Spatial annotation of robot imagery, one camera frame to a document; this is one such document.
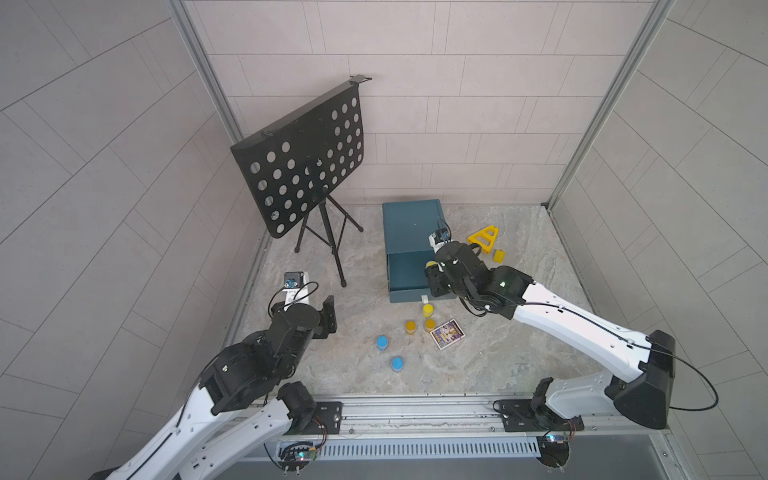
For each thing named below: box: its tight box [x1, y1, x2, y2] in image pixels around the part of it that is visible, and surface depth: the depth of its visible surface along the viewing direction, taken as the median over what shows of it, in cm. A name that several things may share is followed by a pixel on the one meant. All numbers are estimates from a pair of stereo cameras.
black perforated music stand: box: [230, 76, 372, 288], surface depth 68 cm
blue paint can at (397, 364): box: [390, 356, 405, 373], surface depth 80 cm
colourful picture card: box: [430, 319, 466, 351], surface depth 85 cm
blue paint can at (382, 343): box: [376, 335, 389, 352], surface depth 83 cm
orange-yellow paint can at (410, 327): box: [405, 320, 417, 335], surface depth 86 cm
